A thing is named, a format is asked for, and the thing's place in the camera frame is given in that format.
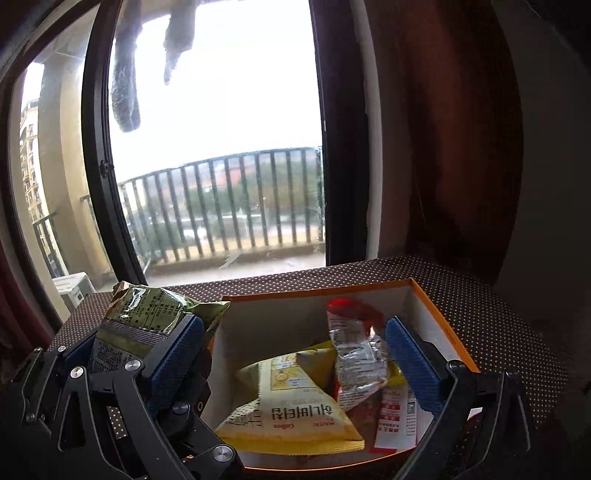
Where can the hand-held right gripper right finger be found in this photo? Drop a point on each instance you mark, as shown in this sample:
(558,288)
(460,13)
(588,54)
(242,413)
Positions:
(411,364)

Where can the black window frame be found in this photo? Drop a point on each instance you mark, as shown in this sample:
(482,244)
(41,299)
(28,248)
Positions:
(99,207)

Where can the green snack packet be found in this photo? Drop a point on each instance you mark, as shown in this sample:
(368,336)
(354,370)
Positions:
(138,309)

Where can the dark hanging cloth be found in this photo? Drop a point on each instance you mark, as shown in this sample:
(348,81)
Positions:
(124,83)

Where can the white air conditioner unit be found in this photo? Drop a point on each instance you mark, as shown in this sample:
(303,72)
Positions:
(74,286)

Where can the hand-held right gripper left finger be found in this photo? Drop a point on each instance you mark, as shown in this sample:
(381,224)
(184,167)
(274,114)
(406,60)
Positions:
(178,360)

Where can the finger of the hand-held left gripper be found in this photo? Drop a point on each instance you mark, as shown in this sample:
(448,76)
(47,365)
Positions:
(194,415)
(74,357)

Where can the clear red snack packet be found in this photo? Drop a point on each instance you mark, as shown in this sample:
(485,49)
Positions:
(355,355)

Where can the grey hanging cloth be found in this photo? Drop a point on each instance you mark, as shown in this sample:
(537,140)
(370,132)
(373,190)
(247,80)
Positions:
(180,32)

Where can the large yellow snack packet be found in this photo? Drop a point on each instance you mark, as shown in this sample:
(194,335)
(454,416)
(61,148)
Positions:
(295,401)

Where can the grey scrap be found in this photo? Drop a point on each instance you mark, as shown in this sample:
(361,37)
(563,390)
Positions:
(229,260)

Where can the orange cardboard box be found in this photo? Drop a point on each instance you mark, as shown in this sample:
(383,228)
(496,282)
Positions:
(286,318)

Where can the beige building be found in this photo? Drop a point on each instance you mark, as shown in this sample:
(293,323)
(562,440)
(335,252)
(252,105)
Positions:
(30,161)

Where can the brown polka-dot tablecloth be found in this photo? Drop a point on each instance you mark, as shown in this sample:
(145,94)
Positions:
(485,314)

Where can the white red snack packet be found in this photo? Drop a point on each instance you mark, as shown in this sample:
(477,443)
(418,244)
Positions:
(397,415)

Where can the balcony railing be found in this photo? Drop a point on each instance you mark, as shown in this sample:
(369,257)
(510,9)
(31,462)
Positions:
(231,158)

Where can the red-brown curtain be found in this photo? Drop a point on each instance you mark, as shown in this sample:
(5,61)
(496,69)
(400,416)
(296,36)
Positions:
(438,138)
(18,295)

